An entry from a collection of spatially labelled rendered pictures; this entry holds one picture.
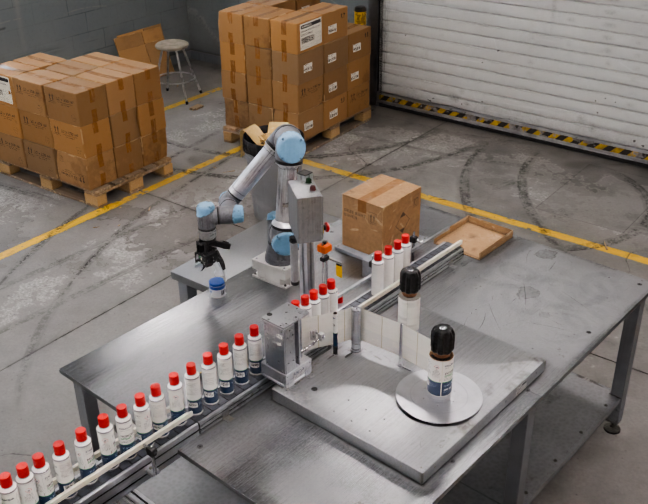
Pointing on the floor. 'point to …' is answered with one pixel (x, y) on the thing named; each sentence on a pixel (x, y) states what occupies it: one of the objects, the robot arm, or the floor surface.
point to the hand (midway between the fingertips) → (214, 276)
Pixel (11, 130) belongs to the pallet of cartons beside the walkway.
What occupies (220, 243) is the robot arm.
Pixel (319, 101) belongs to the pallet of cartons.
